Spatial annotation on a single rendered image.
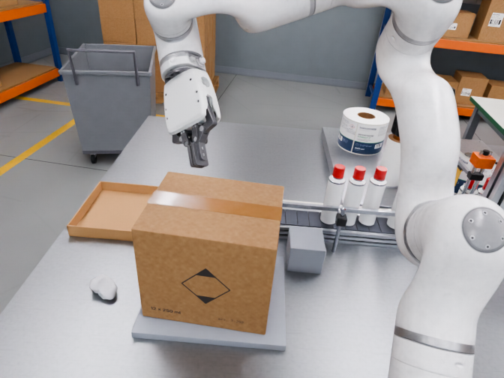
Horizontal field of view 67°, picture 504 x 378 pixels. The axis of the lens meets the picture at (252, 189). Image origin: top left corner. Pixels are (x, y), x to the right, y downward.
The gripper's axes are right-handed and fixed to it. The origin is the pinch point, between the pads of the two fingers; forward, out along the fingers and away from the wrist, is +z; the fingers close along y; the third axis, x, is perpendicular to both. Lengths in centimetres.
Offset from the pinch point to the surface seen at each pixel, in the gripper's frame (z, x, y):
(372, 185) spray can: 5, -65, -8
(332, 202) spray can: 7, -60, 3
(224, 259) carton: 18.7, -10.8, 7.5
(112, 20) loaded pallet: -249, -172, 245
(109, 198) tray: -11, -28, 71
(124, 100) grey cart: -114, -118, 172
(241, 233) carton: 14.2, -12.8, 3.6
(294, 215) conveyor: 8, -60, 18
